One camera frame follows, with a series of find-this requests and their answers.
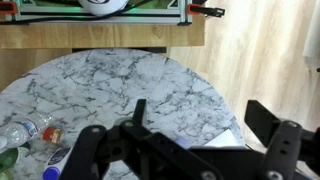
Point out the white paper napkin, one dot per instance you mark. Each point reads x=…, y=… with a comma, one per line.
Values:
x=225, y=139

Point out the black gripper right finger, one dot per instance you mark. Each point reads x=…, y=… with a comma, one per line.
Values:
x=287, y=142

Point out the small red-capped spice jar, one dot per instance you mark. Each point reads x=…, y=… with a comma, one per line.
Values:
x=53, y=135

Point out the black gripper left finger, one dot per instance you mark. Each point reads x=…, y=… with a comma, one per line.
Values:
x=150, y=156

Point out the green glass bottle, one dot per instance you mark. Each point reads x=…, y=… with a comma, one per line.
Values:
x=10, y=157

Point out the white bottle blue cap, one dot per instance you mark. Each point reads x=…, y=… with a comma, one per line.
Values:
x=55, y=164

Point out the clear plastic water bottle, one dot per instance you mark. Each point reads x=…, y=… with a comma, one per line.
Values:
x=20, y=130

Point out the orange black clamp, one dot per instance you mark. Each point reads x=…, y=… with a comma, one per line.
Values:
x=196, y=9

